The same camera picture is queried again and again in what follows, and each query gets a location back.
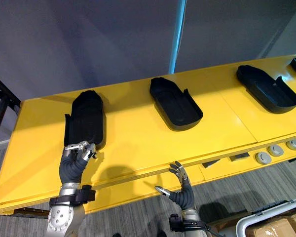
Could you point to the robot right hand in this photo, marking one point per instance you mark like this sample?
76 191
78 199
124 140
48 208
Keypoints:
185 195

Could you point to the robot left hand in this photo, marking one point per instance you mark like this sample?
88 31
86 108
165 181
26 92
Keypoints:
72 168

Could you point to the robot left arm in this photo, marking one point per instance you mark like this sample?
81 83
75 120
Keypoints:
64 212

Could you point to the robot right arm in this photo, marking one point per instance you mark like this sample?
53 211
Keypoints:
190 223

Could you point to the yellow metal shelf unit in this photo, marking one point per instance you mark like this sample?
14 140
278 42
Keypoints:
143 145

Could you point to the grey round metal part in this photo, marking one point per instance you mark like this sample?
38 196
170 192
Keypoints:
275 150
262 158
294 144

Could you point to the brown cardboard box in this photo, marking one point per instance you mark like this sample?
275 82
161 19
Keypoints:
281 225

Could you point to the light blue vertical pole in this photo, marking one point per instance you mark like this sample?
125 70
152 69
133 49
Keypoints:
178 34

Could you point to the white cart frame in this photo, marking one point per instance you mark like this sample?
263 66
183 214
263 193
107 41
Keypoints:
256 214

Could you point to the black shelf frame upright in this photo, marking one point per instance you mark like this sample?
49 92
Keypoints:
1 98

